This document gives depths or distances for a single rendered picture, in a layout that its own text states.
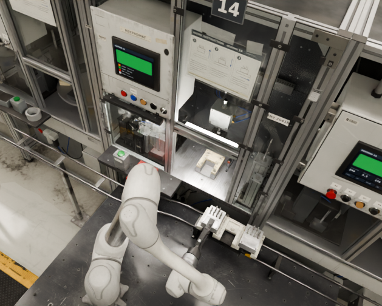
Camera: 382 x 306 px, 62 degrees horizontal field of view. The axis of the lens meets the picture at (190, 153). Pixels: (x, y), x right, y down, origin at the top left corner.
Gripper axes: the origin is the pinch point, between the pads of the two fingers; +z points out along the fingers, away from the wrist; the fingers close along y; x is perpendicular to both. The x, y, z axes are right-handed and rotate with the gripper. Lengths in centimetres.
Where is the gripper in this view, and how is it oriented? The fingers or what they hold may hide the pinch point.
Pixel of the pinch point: (209, 226)
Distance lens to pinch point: 180.6
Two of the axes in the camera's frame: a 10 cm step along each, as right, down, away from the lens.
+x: -8.7, -4.1, 2.6
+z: 4.8, -6.6, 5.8
